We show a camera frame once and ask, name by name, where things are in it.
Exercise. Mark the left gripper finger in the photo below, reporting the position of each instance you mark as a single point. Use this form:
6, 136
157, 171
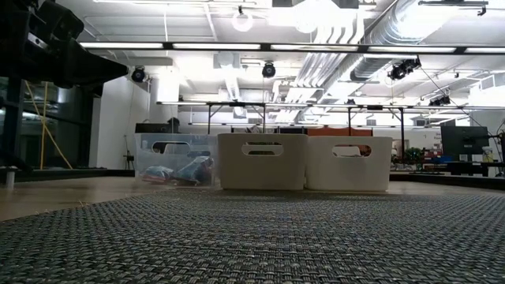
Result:
87, 71

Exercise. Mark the blue granola bar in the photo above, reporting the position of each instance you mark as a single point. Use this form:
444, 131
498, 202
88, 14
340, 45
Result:
158, 174
195, 169

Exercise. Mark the long ceiling light strip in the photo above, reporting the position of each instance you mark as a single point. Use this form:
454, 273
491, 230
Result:
118, 45

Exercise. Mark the black background screen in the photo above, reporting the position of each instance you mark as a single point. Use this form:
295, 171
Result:
154, 128

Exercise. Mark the black framed background table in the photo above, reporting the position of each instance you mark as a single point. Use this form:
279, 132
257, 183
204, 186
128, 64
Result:
185, 103

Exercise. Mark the clear plastic bin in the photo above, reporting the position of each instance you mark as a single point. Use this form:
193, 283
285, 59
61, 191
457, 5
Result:
177, 139

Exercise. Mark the white cylindrical foot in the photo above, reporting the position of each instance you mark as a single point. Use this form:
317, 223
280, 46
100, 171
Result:
10, 179

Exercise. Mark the round ceiling lamp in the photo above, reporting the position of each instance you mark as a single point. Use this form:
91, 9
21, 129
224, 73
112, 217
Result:
242, 21

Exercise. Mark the grey woven table mat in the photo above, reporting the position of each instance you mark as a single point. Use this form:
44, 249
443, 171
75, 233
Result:
158, 244

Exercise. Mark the orange background board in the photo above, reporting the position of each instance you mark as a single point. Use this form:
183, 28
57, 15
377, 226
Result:
335, 131

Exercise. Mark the black computer monitor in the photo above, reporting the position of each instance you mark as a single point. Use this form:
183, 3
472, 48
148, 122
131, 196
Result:
461, 142

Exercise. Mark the black ceiling camera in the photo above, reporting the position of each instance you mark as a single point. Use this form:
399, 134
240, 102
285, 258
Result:
269, 70
440, 101
138, 75
402, 70

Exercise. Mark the silver ventilation duct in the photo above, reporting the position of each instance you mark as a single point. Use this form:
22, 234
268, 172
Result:
394, 31

